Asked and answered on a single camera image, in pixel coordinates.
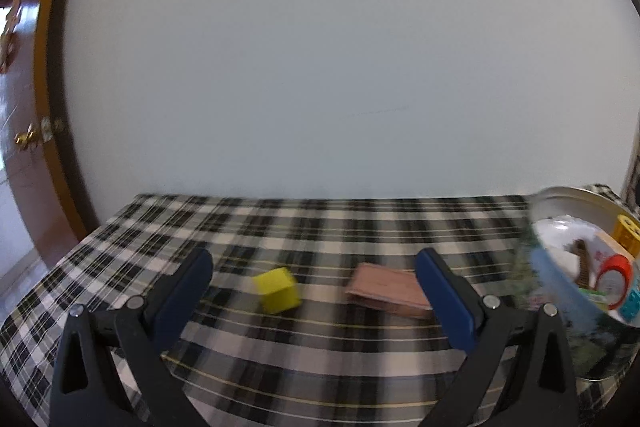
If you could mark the brass door handle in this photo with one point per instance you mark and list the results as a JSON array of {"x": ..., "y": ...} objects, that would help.
[{"x": 31, "y": 137}]

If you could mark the yellow face toy brick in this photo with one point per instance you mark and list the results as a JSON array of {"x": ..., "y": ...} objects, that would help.
[{"x": 627, "y": 233}]

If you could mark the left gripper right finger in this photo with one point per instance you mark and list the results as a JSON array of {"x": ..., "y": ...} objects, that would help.
[{"x": 540, "y": 388}]

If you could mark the green white floss packet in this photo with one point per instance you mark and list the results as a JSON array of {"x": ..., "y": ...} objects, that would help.
[{"x": 597, "y": 297}]

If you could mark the black white plaid tablecloth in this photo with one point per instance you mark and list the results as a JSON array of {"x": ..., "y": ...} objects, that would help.
[{"x": 325, "y": 363}]

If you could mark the pink brown case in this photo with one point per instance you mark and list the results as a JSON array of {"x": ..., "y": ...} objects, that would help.
[{"x": 394, "y": 291}]

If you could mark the round metal tin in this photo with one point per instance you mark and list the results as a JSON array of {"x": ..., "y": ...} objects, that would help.
[{"x": 544, "y": 270}]

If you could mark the dark brown stick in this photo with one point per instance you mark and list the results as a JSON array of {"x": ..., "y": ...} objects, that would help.
[{"x": 579, "y": 248}]

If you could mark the brown wooden door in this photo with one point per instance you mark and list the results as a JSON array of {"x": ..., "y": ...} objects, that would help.
[{"x": 37, "y": 178}]

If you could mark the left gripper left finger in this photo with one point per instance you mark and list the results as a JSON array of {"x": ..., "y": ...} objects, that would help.
[{"x": 87, "y": 389}]

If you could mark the small yellow cube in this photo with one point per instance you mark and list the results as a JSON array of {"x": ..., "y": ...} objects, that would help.
[{"x": 277, "y": 291}]

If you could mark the white rectangular paper box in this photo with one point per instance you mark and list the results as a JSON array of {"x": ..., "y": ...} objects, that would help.
[{"x": 605, "y": 246}]

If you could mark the cyan bear toy brick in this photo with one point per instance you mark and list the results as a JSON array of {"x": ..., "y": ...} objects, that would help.
[{"x": 631, "y": 306}]

